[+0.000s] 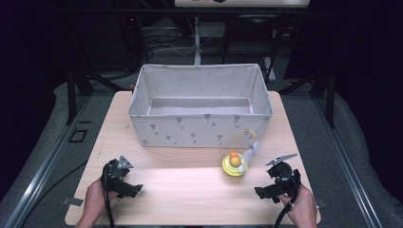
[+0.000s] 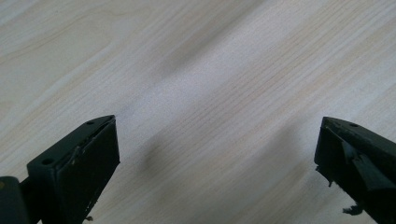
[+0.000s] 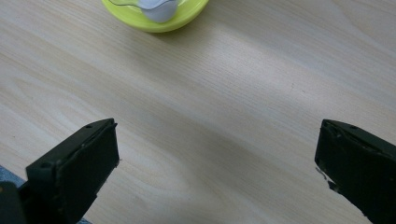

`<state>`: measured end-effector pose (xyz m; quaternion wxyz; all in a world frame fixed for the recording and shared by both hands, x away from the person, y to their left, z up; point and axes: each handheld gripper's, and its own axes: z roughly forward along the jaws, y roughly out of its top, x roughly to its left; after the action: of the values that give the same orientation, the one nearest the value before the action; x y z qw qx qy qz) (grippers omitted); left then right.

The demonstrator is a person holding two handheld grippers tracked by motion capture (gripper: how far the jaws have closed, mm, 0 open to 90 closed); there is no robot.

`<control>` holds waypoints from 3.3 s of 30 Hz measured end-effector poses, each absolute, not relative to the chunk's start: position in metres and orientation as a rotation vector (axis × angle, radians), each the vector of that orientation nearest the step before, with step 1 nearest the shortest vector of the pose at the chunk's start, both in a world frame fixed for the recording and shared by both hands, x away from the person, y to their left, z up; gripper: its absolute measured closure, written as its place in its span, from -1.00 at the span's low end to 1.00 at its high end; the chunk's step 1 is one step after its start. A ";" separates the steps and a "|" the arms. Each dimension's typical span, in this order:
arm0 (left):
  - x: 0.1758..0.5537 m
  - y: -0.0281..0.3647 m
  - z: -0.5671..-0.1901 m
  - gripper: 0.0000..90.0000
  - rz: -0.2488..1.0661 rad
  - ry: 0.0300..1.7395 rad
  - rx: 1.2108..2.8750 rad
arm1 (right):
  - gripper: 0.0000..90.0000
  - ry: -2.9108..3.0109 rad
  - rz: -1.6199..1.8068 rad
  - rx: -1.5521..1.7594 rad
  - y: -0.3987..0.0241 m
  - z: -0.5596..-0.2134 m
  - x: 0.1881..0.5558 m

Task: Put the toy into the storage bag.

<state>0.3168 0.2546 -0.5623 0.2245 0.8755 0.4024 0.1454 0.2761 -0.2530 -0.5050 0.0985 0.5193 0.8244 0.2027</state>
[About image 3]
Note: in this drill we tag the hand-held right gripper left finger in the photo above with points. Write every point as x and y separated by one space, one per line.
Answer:
77 168

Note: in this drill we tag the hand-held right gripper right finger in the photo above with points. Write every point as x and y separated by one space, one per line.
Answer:
361 165

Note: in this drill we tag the lime green plate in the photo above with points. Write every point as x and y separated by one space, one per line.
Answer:
183 14

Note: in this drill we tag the white spoon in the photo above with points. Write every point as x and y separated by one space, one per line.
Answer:
160 9

